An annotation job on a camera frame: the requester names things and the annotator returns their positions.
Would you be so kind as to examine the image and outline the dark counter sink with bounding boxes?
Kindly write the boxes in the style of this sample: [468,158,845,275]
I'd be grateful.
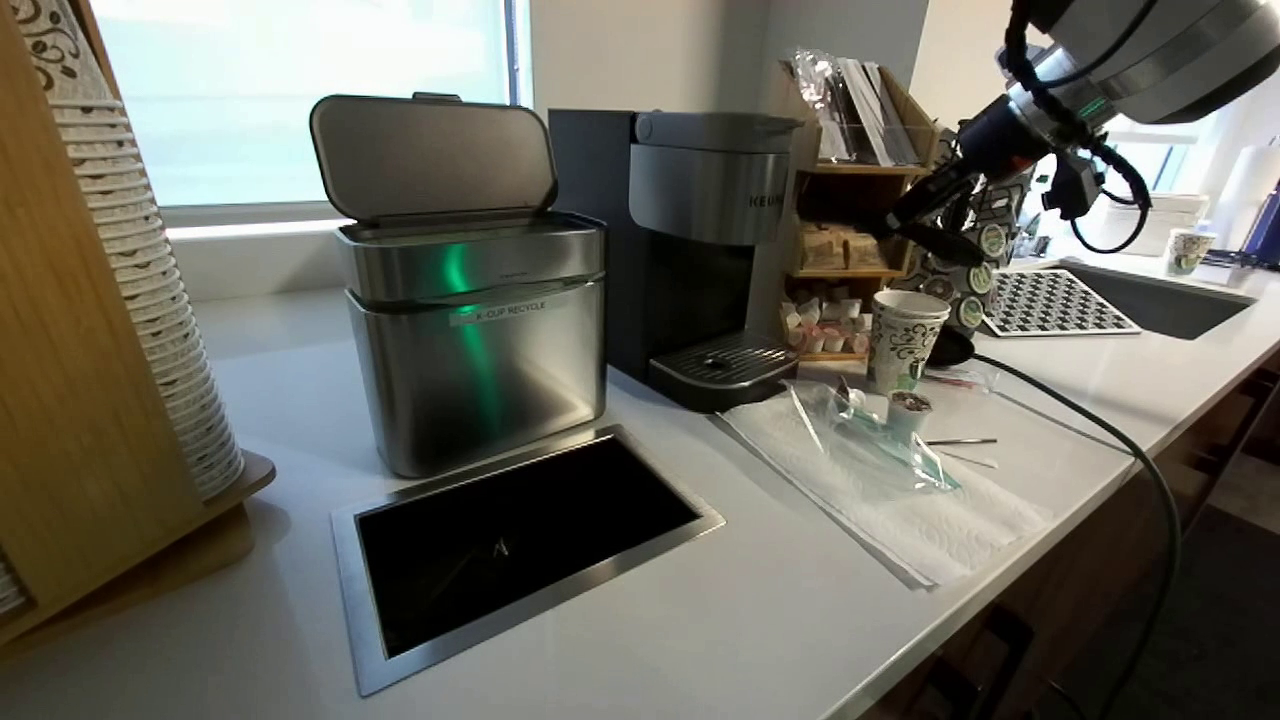
[1058,256,1258,343]

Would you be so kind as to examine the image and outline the window with white blind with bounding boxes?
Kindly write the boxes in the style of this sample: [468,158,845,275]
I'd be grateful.
[1102,112,1280,203]

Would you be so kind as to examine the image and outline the black wire pod carousel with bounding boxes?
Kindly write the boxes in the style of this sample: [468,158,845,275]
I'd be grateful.
[916,172,1054,372]

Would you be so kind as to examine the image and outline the dark green cable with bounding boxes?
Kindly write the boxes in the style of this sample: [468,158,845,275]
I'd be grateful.
[969,347,1187,720]

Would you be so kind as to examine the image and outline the white plate stack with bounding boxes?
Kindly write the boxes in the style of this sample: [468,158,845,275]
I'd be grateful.
[1145,188,1217,262]

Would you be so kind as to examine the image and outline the blue bottle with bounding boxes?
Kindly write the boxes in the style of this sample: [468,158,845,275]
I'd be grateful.
[1239,178,1280,275]

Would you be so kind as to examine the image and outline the bright window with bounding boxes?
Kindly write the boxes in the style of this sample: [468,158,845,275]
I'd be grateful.
[86,0,535,230]

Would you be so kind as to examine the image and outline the wooden cup dispenser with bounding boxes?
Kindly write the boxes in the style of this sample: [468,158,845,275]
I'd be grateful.
[0,0,281,652]

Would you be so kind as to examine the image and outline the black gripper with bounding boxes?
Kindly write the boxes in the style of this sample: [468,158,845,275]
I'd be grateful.
[885,94,1072,269]

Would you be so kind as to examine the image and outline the black grey coffee machine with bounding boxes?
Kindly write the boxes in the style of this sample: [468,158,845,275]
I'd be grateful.
[543,105,808,416]

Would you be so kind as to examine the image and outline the patterned paper coffee cup stack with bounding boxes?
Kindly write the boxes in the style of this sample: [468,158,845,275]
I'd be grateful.
[862,283,955,401]

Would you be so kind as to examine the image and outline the bamboo wooden condiment organizer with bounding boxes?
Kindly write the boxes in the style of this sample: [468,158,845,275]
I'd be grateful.
[766,53,937,382]

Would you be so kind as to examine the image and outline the clear zip bag green seal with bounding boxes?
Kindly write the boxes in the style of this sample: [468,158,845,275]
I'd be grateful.
[792,378,961,491]

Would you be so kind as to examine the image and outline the stainless steel trash bin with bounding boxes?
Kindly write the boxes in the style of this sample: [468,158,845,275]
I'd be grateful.
[303,89,610,484]

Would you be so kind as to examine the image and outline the foil tea packets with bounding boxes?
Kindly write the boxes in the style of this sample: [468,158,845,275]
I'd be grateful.
[779,47,899,172]

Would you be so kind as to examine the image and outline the printed clear wrapped packets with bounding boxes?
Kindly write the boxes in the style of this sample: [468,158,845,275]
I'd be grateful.
[795,222,886,282]

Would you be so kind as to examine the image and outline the small patterned paper cup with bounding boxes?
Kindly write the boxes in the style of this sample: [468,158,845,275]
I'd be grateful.
[1158,222,1220,282]

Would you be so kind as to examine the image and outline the tall paper cup stack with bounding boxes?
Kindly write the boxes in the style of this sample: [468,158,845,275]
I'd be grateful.
[8,0,250,510]

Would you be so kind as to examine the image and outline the steel framed counter trash chute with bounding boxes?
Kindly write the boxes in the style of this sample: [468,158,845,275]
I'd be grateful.
[326,424,727,706]

